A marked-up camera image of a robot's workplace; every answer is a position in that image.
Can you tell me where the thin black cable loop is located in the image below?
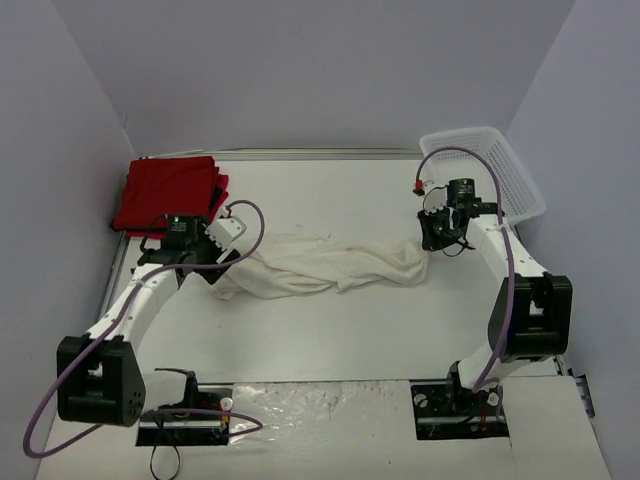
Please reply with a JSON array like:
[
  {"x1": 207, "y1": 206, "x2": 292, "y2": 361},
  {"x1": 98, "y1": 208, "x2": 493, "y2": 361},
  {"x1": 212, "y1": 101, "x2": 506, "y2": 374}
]
[{"x1": 149, "y1": 424, "x2": 182, "y2": 480}]

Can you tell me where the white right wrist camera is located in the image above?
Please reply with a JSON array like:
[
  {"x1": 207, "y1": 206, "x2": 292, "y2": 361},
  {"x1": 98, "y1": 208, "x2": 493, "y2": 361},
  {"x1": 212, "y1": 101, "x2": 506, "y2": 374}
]
[{"x1": 412, "y1": 180, "x2": 446, "y2": 213}]

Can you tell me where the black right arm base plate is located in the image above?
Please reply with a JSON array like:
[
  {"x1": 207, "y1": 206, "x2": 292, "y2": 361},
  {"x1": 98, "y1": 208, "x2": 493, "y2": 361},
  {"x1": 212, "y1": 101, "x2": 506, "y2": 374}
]
[{"x1": 410, "y1": 380, "x2": 509, "y2": 441}]

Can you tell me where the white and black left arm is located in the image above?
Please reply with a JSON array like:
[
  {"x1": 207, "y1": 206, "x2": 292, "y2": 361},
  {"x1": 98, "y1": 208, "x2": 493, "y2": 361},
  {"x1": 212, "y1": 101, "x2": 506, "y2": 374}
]
[{"x1": 56, "y1": 214, "x2": 246, "y2": 427}]

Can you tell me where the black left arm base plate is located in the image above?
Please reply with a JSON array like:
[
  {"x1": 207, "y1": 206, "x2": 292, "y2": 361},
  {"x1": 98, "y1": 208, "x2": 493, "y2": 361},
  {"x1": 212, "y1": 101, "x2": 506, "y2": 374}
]
[{"x1": 135, "y1": 385, "x2": 233, "y2": 447}]

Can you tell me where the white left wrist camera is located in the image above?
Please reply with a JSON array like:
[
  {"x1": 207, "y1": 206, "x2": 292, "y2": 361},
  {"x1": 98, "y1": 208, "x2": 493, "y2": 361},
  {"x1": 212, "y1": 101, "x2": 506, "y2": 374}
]
[{"x1": 205, "y1": 216, "x2": 247, "y2": 250}]

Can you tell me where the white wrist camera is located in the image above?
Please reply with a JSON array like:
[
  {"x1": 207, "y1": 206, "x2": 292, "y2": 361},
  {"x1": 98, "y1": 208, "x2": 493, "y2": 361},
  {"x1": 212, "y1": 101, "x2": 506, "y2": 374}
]
[
  {"x1": 412, "y1": 180, "x2": 446, "y2": 213},
  {"x1": 205, "y1": 216, "x2": 247, "y2": 250}
]

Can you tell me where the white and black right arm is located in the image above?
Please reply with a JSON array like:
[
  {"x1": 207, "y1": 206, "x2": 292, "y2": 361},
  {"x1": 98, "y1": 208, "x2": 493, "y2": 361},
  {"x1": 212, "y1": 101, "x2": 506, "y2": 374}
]
[{"x1": 417, "y1": 178, "x2": 573, "y2": 413}]

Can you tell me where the dark red folded t-shirt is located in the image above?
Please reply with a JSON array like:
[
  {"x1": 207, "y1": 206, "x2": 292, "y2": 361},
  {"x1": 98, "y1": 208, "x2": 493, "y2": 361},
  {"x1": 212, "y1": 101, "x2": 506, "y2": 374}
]
[{"x1": 111, "y1": 156, "x2": 228, "y2": 234}]

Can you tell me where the white plastic basket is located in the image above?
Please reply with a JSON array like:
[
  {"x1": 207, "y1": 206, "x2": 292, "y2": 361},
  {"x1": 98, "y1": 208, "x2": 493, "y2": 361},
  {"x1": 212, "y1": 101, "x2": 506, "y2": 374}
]
[{"x1": 419, "y1": 126, "x2": 546, "y2": 225}]

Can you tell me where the white foam board front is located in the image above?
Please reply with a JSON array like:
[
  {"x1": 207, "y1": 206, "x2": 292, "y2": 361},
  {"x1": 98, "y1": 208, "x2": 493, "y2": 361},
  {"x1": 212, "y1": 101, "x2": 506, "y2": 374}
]
[{"x1": 38, "y1": 376, "x2": 609, "y2": 479}]

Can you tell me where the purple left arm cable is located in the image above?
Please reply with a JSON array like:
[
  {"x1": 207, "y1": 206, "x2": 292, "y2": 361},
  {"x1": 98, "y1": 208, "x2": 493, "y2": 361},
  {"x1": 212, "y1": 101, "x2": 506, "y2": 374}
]
[{"x1": 22, "y1": 199, "x2": 266, "y2": 459}]

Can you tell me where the white t-shirt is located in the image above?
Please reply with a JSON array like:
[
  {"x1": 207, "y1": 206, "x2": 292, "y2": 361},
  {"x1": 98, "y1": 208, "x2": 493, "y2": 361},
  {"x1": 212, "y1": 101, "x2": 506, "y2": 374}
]
[{"x1": 210, "y1": 234, "x2": 430, "y2": 300}]

